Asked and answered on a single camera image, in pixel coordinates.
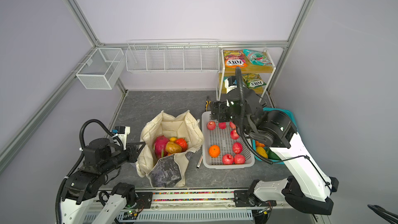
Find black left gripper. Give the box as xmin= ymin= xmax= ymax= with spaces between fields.
xmin=101 ymin=141 xmax=146 ymax=174

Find green pink snack bag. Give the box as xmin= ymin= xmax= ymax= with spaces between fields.
xmin=243 ymin=49 xmax=272 ymax=66

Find brown potato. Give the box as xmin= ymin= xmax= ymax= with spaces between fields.
xmin=165 ymin=142 xmax=182 ymax=154

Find cream canvas grocery bag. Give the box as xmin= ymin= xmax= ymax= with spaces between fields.
xmin=136 ymin=111 xmax=204 ymax=188

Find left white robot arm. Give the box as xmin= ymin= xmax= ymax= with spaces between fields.
xmin=55 ymin=119 xmax=146 ymax=224

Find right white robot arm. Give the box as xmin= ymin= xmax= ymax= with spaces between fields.
xmin=210 ymin=88 xmax=339 ymax=215

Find green Fox's candy bag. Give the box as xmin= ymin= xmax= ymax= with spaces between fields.
xmin=242 ymin=73 xmax=266 ymax=89

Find orange Fox's candy bag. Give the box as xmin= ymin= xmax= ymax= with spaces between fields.
xmin=223 ymin=50 xmax=247 ymax=68

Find red apple back middle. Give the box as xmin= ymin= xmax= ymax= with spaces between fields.
xmin=218 ymin=122 xmax=227 ymax=129

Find red apple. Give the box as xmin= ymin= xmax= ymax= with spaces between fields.
xmin=207 ymin=121 xmax=216 ymax=131
xmin=234 ymin=154 xmax=246 ymax=164
xmin=218 ymin=122 xmax=227 ymax=129
xmin=230 ymin=129 xmax=240 ymax=140

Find red apple back left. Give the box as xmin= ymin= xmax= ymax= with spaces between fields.
xmin=207 ymin=121 xmax=216 ymax=131

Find red apple back right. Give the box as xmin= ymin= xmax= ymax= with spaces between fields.
xmin=230 ymin=129 xmax=240 ymax=140

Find white plastic fruit basket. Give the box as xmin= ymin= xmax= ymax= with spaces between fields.
xmin=201 ymin=111 xmax=255 ymax=169

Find orange tangerine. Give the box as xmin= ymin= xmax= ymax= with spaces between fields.
xmin=208 ymin=145 xmax=221 ymax=158

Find small orange pumpkin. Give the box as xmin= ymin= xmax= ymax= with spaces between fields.
xmin=255 ymin=141 xmax=265 ymax=147

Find white wooden two-tier shelf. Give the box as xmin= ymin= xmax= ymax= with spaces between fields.
xmin=216 ymin=48 xmax=276 ymax=101

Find red apple front right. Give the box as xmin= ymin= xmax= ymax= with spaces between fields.
xmin=234 ymin=154 xmax=246 ymax=164

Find yellow vegetable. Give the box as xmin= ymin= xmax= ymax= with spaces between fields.
xmin=256 ymin=146 xmax=268 ymax=159

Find silver marker pen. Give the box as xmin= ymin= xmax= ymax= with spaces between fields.
xmin=197 ymin=155 xmax=203 ymax=169

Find teal plastic vegetable basket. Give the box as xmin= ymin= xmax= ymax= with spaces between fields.
xmin=251 ymin=107 xmax=297 ymax=163

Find green pepper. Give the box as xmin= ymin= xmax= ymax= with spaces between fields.
xmin=268 ymin=150 xmax=281 ymax=161

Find yellow handled pliers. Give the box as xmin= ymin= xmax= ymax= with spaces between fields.
xmin=205 ymin=96 xmax=211 ymax=112

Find long white wire basket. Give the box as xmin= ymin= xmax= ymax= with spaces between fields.
xmin=125 ymin=39 xmax=220 ymax=72

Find small white wire basket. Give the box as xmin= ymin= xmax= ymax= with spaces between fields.
xmin=76 ymin=48 xmax=126 ymax=90

